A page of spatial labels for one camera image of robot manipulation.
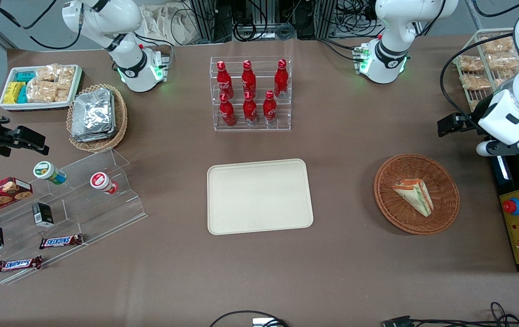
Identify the white snack tray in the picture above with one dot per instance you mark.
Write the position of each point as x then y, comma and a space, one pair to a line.
75, 91

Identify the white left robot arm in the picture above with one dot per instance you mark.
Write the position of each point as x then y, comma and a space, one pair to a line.
391, 41

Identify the cream rectangular tray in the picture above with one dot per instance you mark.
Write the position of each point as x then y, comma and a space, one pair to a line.
259, 197

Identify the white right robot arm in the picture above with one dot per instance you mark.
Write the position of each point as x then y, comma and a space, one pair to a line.
123, 41

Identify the red lid yogurt cup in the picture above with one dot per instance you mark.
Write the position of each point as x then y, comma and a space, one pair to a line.
100, 180

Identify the clear acrylic stepped stand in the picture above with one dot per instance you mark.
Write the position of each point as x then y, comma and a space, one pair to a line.
105, 213

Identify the stack of silver foil packs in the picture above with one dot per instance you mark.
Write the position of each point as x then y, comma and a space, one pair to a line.
93, 116

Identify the yellow snack pack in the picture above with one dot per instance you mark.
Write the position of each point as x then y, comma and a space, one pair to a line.
13, 92

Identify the green lid yogurt cup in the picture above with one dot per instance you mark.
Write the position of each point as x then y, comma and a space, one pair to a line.
46, 170

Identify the snickers bar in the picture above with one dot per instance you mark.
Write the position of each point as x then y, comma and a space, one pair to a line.
17, 264
61, 241

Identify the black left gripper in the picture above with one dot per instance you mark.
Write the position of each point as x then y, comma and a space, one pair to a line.
474, 117

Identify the red emergency stop button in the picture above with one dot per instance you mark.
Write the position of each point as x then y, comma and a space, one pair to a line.
511, 206

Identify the round brown wicker basket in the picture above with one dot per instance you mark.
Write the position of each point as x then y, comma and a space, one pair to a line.
395, 213

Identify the beige cloth bag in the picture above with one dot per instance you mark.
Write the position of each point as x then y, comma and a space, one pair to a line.
168, 25

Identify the teal snack pack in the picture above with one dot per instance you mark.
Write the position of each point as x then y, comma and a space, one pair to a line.
25, 76
23, 94

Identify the oval tan wicker basket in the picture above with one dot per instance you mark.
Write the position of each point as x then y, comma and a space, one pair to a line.
122, 118

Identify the triangle sandwich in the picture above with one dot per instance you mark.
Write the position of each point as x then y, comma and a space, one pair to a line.
416, 194

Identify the clear bag rice crackers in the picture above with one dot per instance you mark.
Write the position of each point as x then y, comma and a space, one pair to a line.
46, 72
62, 93
66, 75
41, 91

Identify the clear acrylic bottle rack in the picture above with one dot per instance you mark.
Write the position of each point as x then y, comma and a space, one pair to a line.
282, 113

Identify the red cola bottle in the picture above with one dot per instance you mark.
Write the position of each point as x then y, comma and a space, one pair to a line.
281, 81
227, 113
249, 81
250, 111
269, 110
224, 81

